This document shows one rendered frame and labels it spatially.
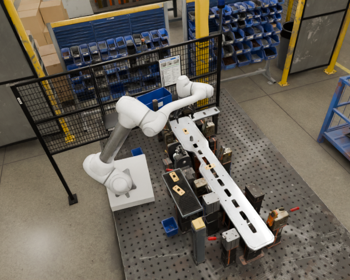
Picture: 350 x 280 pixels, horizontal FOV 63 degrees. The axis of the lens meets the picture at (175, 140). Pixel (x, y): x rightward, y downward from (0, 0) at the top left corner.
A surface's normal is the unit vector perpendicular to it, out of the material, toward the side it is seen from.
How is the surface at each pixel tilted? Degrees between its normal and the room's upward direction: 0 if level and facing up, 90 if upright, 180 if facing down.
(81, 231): 0
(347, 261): 0
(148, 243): 0
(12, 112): 91
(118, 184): 49
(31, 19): 90
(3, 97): 89
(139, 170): 44
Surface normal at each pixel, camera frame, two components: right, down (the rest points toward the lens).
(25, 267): -0.07, -0.73
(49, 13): 0.24, 0.65
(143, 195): 0.12, -0.07
